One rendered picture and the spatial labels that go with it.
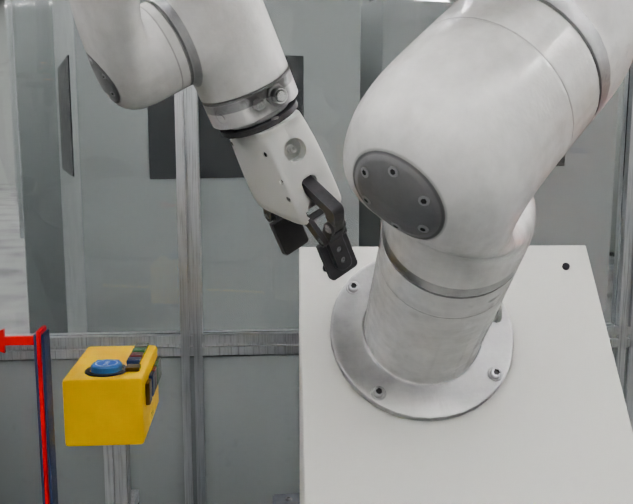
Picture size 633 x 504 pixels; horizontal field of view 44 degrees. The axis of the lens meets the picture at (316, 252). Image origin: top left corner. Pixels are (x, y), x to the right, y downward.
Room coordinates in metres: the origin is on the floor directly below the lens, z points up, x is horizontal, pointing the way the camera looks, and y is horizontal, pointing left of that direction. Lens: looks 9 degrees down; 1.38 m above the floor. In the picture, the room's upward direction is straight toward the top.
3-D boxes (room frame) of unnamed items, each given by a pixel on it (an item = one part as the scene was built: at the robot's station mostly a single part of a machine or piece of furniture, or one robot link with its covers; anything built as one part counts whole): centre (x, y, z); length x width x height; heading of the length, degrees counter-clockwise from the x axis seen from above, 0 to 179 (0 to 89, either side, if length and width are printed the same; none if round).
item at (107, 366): (0.99, 0.27, 1.08); 0.04 x 0.04 x 0.02
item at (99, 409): (1.04, 0.28, 1.02); 0.16 x 0.10 x 0.11; 4
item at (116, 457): (1.04, 0.28, 0.92); 0.03 x 0.03 x 0.12; 4
